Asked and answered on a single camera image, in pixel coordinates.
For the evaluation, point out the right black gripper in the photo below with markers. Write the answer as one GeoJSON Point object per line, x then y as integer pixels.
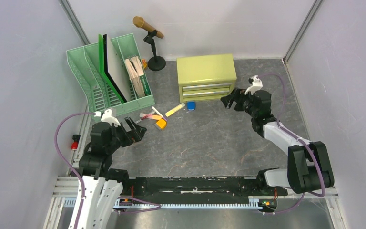
{"type": "Point", "coordinates": [238, 95]}

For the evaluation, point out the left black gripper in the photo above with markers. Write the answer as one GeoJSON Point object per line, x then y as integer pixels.
{"type": "Point", "coordinates": [132, 136]}

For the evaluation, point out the orange small box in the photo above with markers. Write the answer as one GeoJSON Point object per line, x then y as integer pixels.
{"type": "Point", "coordinates": [161, 124]}

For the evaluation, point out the yellow-green drawer chest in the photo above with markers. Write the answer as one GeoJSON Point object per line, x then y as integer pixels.
{"type": "Point", "coordinates": [203, 78]}

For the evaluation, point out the blue eraser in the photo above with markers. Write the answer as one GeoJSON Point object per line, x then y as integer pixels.
{"type": "Point", "coordinates": [191, 105]}

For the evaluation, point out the green plastic folder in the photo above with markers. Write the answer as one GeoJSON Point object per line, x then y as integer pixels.
{"type": "Point", "coordinates": [103, 63]}

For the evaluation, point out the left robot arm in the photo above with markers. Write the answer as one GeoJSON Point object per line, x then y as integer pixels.
{"type": "Point", "coordinates": [99, 185]}

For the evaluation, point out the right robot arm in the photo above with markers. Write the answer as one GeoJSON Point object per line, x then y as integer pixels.
{"type": "Point", "coordinates": [308, 164]}

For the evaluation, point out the orange pink highlighter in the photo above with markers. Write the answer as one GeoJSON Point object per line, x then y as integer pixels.
{"type": "Point", "coordinates": [150, 116]}

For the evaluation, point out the white pen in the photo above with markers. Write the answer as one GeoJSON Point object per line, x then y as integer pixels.
{"type": "Point", "coordinates": [161, 115]}

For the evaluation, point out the yellow highlighter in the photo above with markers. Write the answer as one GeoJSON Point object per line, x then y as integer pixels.
{"type": "Point", "coordinates": [175, 109]}

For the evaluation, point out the red knob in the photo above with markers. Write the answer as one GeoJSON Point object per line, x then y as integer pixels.
{"type": "Point", "coordinates": [75, 143]}

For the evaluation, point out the small orange object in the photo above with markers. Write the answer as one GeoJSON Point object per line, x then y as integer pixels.
{"type": "Point", "coordinates": [144, 63]}

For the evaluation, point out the brown microphone on stand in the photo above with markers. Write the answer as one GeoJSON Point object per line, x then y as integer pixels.
{"type": "Point", "coordinates": [156, 63]}

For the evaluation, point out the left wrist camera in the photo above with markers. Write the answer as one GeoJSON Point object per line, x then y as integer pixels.
{"type": "Point", "coordinates": [108, 116]}

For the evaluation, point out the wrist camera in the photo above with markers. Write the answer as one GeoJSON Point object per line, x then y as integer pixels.
{"type": "Point", "coordinates": [255, 85]}
{"type": "Point", "coordinates": [108, 116]}

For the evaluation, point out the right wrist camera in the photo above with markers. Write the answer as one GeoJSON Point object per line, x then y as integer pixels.
{"type": "Point", "coordinates": [255, 85]}

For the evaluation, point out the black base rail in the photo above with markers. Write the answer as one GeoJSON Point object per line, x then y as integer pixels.
{"type": "Point", "coordinates": [199, 190]}

